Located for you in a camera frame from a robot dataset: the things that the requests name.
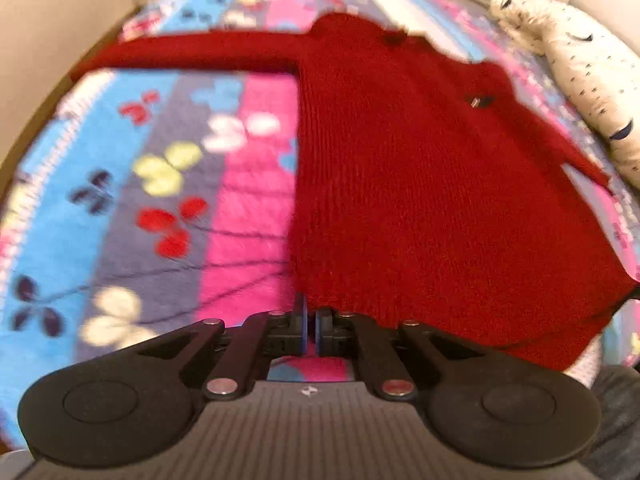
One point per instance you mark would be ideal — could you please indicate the cream patterned quilt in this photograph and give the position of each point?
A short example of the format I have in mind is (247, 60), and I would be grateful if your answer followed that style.
(585, 65)

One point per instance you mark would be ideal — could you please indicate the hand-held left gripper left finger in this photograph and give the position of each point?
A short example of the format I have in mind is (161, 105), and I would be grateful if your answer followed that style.
(300, 331)

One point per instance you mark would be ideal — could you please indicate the red knit sweater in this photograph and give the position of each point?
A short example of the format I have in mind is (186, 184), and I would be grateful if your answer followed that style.
(420, 185)

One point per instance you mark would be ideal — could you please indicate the colourful printed blanket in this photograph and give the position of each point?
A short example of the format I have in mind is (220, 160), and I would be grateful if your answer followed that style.
(150, 170)

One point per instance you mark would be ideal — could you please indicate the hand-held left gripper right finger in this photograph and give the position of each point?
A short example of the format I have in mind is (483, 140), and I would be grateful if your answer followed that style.
(320, 334)

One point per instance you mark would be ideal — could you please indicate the person's grey trousers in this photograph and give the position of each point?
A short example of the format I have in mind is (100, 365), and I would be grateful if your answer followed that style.
(617, 420)

